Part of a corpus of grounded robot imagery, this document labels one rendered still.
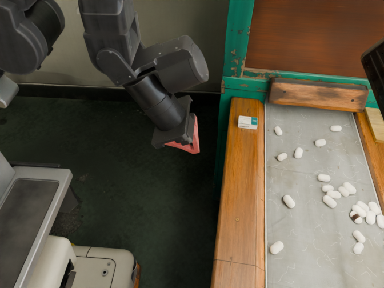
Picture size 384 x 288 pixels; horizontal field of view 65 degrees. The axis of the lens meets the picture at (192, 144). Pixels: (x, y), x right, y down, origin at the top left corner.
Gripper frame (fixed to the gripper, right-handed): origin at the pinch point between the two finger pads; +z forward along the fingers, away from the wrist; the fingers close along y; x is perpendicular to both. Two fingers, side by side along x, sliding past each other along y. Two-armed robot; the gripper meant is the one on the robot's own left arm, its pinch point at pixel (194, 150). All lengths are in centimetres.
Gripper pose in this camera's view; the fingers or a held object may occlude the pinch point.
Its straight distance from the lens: 58.5
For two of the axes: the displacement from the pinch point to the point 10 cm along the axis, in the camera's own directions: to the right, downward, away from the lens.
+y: 0.8, -7.5, 6.6
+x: -8.8, 2.5, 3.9
